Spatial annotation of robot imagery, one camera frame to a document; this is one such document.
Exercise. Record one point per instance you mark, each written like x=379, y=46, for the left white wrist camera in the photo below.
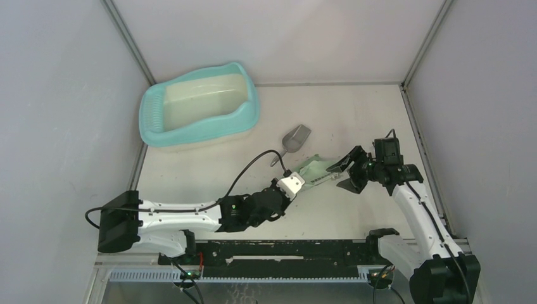
x=291, y=185

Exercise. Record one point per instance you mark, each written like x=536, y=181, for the teal plastic litter box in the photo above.
x=200, y=106

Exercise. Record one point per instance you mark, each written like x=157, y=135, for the black mounting base bar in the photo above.
x=280, y=259

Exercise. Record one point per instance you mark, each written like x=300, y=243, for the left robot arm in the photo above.
x=127, y=222

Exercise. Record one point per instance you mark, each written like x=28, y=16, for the green cat litter bag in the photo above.
x=314, y=171

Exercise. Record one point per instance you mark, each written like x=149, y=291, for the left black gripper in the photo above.
x=285, y=201

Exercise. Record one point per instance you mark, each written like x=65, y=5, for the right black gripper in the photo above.
x=342, y=163

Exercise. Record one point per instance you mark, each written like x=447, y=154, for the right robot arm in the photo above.
x=438, y=271

